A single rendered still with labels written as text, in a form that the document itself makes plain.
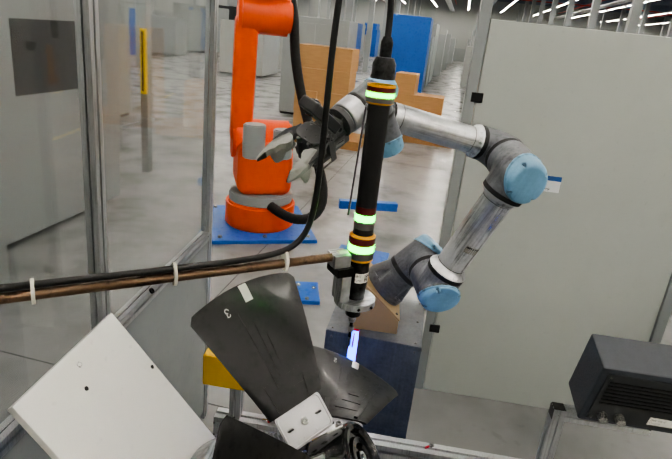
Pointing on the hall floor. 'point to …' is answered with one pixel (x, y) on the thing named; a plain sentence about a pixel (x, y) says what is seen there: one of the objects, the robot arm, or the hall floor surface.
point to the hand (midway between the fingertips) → (274, 165)
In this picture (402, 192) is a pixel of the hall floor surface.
